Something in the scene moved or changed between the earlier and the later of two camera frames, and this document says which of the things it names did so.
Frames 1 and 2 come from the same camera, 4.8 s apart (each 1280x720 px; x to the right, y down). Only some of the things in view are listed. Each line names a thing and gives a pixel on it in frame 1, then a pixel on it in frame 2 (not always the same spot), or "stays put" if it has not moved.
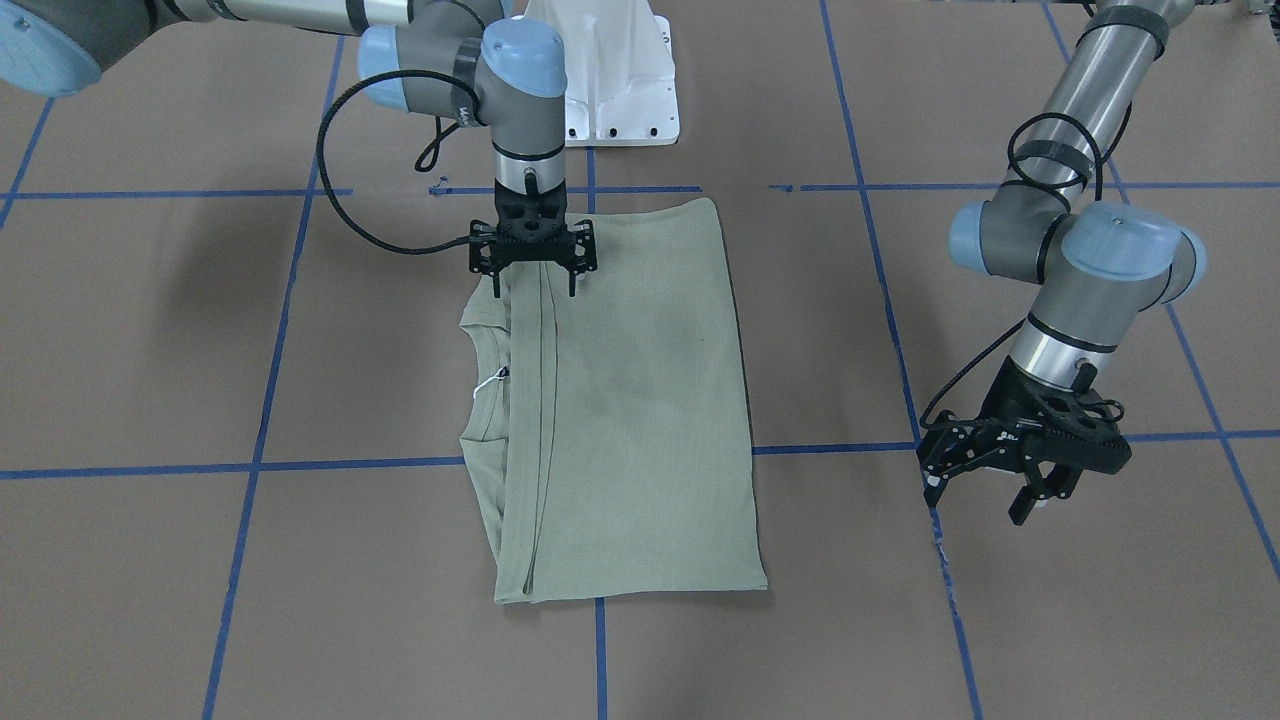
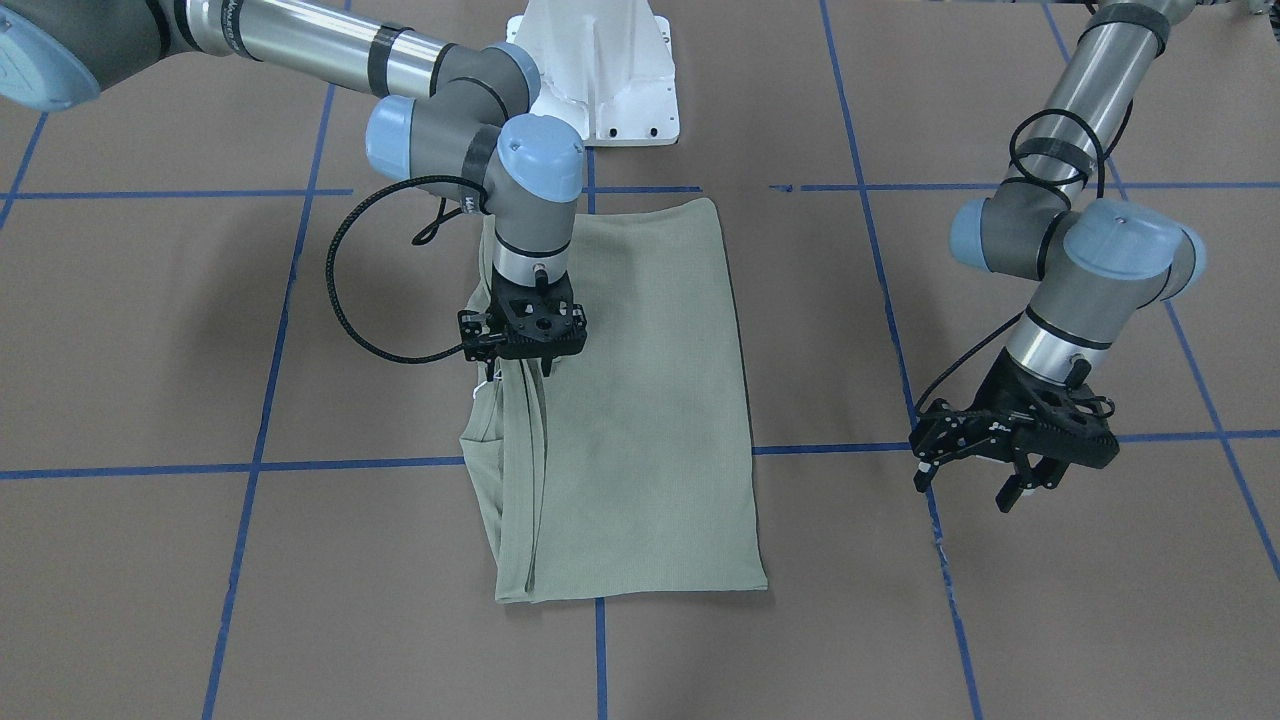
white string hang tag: [501, 374] stays put
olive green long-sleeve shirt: [607, 444] stays put
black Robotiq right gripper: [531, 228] -> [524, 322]
